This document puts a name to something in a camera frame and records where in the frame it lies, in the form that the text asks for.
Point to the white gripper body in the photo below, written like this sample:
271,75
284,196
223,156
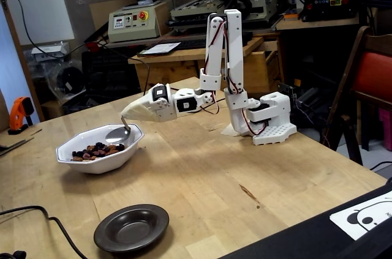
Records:
152,108

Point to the white pivoting gripper jaw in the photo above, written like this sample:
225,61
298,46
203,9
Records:
163,104

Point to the metal spoon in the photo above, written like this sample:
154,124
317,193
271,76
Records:
118,136

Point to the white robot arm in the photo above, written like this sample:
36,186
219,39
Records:
277,104

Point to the white octagonal bowl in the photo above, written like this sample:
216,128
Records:
92,165

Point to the brown round plate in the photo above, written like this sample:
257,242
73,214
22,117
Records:
131,231

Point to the beige masking tape wrap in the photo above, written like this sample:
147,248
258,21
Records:
137,112

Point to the wooden workbench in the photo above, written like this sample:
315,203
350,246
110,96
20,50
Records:
171,69

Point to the white printed paper sheet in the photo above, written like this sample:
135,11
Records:
160,48

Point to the beige tape sheet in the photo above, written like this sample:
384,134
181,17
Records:
228,131

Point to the black keyboard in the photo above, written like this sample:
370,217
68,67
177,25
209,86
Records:
190,44

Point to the black slotted storage crate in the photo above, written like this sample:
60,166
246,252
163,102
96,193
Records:
104,72

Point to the trail mix pile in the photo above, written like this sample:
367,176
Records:
98,152

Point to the beige control box red button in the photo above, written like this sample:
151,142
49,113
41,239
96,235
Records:
131,31

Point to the clear plastic bag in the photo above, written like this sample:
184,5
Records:
61,78

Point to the black bench tool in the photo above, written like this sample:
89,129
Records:
248,38

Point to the brown cardboard sheet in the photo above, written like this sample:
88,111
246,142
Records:
99,14

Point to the white flat box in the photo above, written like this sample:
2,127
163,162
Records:
50,51

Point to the black clamp orange tip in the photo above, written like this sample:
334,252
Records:
306,96

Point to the orange and black hand tool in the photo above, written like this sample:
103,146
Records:
18,109

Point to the orange flat box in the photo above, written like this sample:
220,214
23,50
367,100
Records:
292,16

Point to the white board panel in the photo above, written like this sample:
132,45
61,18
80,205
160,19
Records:
36,2

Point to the wooden shelf board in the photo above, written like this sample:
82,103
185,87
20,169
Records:
306,24

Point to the large black box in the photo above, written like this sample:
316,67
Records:
306,240

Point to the small black object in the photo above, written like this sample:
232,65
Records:
18,255

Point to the wooden chair red cushion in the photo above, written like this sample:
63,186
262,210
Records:
370,72

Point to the pink plastic bin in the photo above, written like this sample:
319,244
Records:
386,130

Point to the white panda print paper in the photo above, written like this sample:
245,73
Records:
379,210

